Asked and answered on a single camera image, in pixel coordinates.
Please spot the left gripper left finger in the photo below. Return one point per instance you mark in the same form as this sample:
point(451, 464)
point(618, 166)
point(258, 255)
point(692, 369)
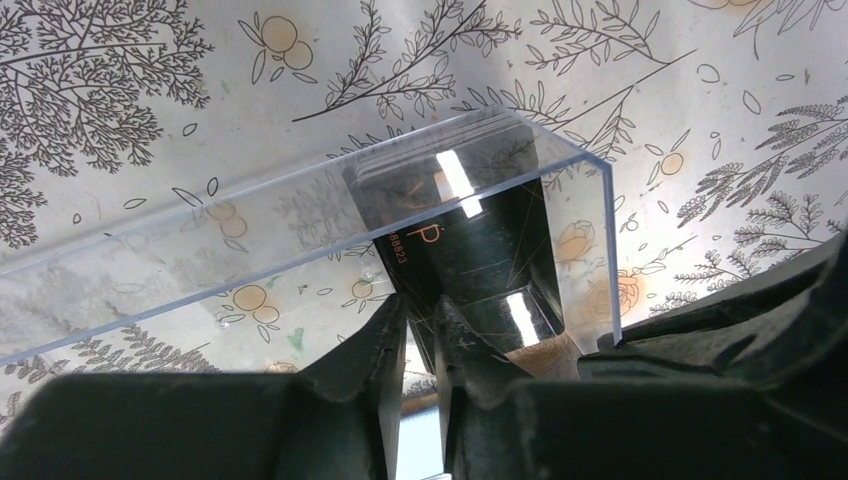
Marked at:
point(336, 419)

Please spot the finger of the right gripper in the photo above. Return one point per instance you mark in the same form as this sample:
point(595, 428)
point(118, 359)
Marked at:
point(782, 332)

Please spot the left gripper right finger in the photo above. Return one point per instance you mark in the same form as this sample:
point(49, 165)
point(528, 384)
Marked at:
point(498, 422)

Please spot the clear plastic box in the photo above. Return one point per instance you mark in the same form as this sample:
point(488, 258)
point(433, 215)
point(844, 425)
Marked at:
point(207, 245)

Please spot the brown leather card holder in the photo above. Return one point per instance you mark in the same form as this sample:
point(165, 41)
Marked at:
point(553, 358)

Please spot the floral tablecloth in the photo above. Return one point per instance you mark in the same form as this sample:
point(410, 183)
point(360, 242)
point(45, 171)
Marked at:
point(725, 123)

